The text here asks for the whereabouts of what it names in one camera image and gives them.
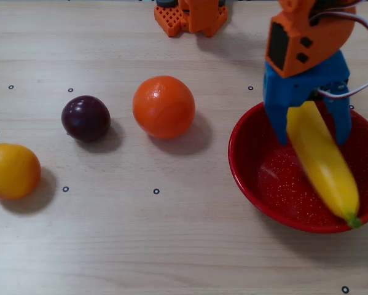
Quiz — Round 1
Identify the dark purple toy plum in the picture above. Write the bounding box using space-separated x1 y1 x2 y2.
60 95 112 143

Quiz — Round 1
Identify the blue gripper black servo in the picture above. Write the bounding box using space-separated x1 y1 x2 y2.
263 50 353 146

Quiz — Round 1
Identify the yellow orange toy lemon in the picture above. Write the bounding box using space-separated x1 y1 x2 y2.
0 142 42 200

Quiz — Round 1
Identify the yellow toy banana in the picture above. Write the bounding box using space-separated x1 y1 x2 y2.
286 100 363 230

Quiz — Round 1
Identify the orange robot base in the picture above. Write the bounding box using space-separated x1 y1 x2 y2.
154 5 229 38

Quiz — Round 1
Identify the orange toy fruit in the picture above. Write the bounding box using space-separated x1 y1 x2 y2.
132 75 197 140

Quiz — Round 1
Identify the red speckled enamel bowl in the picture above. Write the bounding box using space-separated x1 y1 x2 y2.
227 98 368 234

